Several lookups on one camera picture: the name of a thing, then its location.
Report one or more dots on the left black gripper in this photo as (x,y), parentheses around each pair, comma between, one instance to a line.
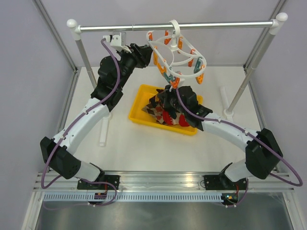
(141,55)

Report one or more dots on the brown argyle sock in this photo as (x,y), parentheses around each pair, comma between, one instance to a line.
(154,109)

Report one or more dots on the red sock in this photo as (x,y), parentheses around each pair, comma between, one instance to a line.
(179,120)

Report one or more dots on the dark argyle sock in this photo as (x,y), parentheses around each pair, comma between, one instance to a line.
(163,97)

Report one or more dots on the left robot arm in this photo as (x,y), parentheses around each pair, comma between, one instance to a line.
(58,152)

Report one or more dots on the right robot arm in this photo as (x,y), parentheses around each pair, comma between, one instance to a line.
(262,152)

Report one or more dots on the yellow plastic tray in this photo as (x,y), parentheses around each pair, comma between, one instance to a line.
(140,116)

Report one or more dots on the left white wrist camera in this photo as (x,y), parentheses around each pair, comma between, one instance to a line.
(117,41)

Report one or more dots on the white sock hanger frame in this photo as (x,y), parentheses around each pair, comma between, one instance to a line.
(175,57)

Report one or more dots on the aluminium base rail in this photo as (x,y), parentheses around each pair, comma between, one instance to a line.
(189,182)

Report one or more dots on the silver clothes rail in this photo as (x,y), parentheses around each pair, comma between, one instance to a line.
(274,25)

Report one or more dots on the white slotted cable duct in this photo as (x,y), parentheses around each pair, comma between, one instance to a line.
(133,197)

